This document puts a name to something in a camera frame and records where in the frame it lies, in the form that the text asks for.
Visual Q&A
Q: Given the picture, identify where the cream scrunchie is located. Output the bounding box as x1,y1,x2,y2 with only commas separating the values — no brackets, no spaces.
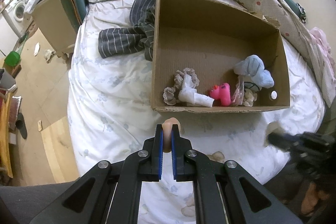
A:
231,76,261,107

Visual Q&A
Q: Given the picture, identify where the light blue fluffy cloth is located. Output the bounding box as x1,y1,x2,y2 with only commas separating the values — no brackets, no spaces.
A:
233,55,274,89

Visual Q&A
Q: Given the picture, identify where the small peach soft object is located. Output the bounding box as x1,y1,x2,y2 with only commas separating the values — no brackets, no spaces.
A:
162,117,183,153

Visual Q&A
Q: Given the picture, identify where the white sock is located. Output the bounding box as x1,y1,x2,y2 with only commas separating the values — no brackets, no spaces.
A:
178,75,214,107

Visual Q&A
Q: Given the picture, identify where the beige lace scrunchie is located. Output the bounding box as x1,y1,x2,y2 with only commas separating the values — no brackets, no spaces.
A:
163,68,199,106

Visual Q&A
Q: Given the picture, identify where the person's right hand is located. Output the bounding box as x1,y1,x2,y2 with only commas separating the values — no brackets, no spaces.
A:
301,182,330,216

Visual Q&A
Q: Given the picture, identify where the white floral bed sheet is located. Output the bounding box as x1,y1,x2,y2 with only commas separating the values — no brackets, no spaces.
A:
68,0,326,184

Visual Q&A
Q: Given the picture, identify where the black slipper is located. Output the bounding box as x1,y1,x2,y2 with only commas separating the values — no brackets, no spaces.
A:
15,113,27,140

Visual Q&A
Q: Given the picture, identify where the brown cardboard box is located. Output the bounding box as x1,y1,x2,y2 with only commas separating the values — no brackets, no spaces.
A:
151,0,290,113

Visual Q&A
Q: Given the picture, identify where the wooden chair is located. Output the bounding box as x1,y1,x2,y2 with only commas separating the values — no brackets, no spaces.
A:
0,91,13,178

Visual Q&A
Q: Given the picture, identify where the dark striped garment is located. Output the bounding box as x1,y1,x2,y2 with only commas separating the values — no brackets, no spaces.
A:
98,0,156,61

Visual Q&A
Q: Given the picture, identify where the beige bedside cabinet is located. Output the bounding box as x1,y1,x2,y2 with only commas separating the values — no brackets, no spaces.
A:
32,0,77,60

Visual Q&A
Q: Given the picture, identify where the white washing machine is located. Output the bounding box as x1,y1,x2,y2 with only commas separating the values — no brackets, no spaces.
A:
2,0,25,37

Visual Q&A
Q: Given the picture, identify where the pink garment by wall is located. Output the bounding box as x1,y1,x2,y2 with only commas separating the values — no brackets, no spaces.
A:
309,27,335,74

